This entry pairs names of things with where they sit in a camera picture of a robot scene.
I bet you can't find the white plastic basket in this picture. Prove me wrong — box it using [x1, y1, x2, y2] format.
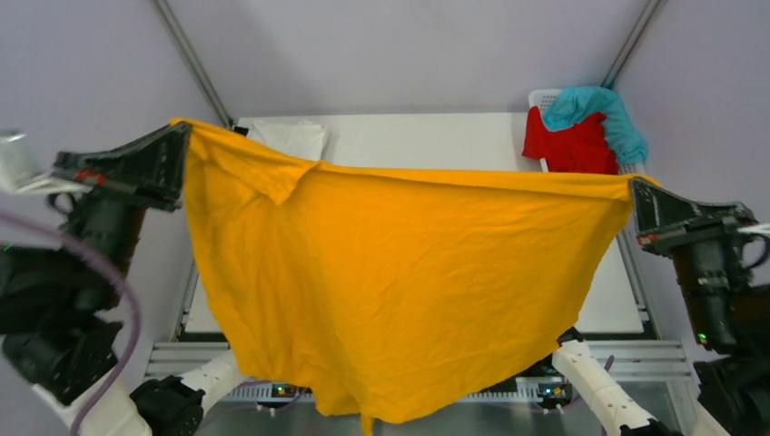
[528, 88, 646, 174]

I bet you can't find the teal t shirt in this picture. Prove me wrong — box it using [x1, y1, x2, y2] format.
[542, 85, 649, 165]

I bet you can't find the yellow t shirt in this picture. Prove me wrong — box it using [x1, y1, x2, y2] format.
[184, 121, 632, 430]

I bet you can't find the folded white t shirt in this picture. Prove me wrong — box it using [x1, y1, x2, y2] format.
[247, 119, 330, 161]

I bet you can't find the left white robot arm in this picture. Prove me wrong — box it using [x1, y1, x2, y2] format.
[1, 122, 246, 435]

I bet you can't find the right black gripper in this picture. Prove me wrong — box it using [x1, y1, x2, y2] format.
[627, 174, 756, 342]

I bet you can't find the aluminium frame rail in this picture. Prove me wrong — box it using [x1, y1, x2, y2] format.
[145, 340, 692, 403]

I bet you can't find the red t shirt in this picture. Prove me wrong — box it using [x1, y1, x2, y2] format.
[522, 107, 619, 175]

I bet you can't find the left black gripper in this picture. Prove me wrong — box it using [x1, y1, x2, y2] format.
[58, 115, 198, 302]

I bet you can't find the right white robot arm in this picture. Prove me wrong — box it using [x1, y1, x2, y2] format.
[630, 176, 769, 435]

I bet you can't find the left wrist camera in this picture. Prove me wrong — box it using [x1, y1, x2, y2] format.
[1, 130, 90, 195]

